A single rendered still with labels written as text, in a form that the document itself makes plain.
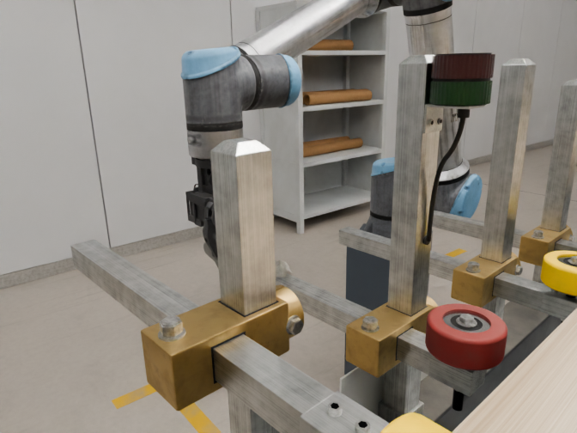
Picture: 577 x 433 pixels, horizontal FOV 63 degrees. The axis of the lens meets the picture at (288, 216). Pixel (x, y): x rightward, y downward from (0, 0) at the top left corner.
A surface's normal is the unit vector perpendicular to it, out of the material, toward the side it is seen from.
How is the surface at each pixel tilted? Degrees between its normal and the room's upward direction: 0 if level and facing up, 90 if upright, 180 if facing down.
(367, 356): 90
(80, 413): 0
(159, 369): 90
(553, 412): 0
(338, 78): 90
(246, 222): 90
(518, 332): 0
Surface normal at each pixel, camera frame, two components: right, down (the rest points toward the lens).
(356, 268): -0.37, 0.29
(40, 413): -0.02, -0.95
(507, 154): -0.73, 0.22
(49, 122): 0.62, 0.22
